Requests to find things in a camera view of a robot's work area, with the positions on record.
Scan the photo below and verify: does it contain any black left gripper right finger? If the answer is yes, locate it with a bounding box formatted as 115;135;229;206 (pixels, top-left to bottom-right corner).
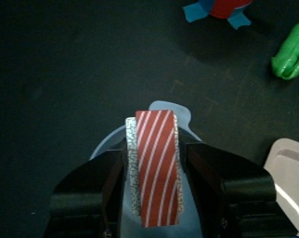
184;142;299;238

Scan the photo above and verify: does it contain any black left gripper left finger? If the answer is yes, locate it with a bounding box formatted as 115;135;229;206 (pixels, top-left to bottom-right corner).
44;148;127;238

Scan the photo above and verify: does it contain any red striped salmon sushi toy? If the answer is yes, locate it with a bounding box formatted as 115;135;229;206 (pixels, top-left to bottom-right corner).
125;109;184;229

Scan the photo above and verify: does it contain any white plastic plate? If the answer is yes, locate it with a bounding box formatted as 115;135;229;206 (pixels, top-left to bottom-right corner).
263;138;299;229

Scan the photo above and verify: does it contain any green toy pepper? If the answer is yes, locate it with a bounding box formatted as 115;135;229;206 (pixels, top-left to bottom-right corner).
271;19;299;81

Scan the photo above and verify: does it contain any red toy with blue paper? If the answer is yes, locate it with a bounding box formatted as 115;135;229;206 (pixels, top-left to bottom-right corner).
183;0;255;31

